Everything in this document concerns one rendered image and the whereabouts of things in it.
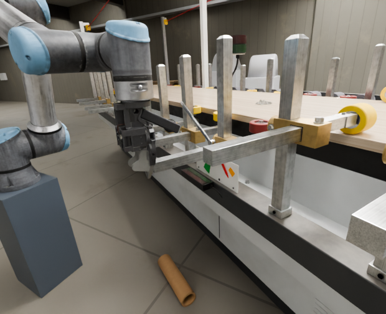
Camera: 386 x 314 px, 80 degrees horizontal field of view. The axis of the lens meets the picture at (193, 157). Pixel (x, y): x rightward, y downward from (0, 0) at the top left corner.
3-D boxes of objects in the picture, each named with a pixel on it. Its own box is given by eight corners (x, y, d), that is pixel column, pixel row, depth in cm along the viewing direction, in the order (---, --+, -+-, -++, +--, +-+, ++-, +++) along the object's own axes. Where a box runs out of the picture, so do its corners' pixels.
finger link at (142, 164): (131, 182, 62) (127, 149, 59) (152, 177, 65) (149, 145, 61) (135, 186, 59) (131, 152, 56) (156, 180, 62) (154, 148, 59)
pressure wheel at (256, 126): (259, 156, 79) (261, 124, 75) (243, 151, 86) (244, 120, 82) (275, 151, 83) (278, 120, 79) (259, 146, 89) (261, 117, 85)
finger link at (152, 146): (144, 162, 62) (141, 131, 59) (150, 161, 63) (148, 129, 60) (150, 167, 58) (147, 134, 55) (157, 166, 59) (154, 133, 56)
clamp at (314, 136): (313, 149, 48) (316, 126, 46) (264, 136, 59) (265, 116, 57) (330, 144, 51) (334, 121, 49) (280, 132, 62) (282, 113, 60)
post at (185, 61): (190, 169, 104) (182, 54, 87) (186, 167, 107) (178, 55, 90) (196, 167, 106) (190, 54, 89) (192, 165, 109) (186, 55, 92)
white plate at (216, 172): (236, 193, 76) (237, 166, 72) (195, 168, 97) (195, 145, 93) (238, 193, 76) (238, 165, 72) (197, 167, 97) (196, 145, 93)
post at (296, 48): (279, 227, 64) (299, 33, 46) (269, 221, 66) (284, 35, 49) (287, 223, 65) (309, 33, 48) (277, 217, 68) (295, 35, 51)
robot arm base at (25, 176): (6, 195, 103) (-2, 176, 100) (-13, 187, 113) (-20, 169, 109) (48, 178, 119) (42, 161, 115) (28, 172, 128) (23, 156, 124)
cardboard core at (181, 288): (180, 298, 109) (157, 257, 133) (182, 309, 112) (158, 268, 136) (195, 290, 112) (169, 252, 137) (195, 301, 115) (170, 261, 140)
